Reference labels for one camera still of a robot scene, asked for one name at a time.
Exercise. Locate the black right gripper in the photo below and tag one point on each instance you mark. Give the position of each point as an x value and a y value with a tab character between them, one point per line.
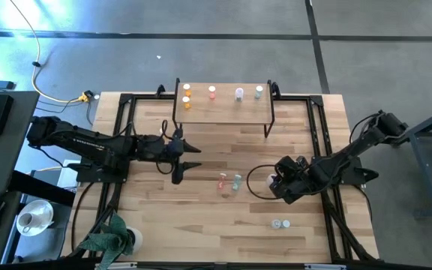
294	180

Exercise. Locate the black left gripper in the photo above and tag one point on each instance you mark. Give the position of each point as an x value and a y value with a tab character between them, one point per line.
156	148

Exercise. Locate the clear medicine bottle white cap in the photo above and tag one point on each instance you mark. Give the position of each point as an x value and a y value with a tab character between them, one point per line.
275	224
270	180
239	93

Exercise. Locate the amber medicine bottle white cap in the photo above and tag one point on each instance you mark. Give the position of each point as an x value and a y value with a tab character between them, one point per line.
161	131
186	102
187	90

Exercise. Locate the green medicine bottle white cap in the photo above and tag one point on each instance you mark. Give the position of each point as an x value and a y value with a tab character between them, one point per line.
285	224
258	91
236	182

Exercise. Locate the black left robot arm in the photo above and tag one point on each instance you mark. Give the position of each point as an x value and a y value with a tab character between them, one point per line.
81	140

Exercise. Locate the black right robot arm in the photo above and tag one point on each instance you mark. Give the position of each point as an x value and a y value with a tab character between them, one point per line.
351	152

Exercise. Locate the wooden shelf black metal legs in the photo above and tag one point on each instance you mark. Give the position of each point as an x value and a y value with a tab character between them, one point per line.
223	112

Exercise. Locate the black table clamp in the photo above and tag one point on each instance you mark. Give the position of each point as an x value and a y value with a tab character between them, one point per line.
159	90
276	89

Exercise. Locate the white plant pot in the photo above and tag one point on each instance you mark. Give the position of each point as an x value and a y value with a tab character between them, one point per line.
137	240

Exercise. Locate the green leafy plant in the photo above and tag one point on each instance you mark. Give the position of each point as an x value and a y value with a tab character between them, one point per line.
107	240

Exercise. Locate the white box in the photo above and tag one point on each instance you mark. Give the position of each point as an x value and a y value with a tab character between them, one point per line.
63	176

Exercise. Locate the grey metal stand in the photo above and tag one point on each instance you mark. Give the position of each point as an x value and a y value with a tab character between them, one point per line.
429	122

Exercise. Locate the white cup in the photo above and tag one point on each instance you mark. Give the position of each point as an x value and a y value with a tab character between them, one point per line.
26	221

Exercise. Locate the dark grey desk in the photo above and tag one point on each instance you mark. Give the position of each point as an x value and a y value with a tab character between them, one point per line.
9	150

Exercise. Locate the black aluminium table frame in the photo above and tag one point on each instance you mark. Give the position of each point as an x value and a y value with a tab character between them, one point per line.
144	97

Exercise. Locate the silver frame bracket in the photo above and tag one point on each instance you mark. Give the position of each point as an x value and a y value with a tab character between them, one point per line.
116	265
324	267

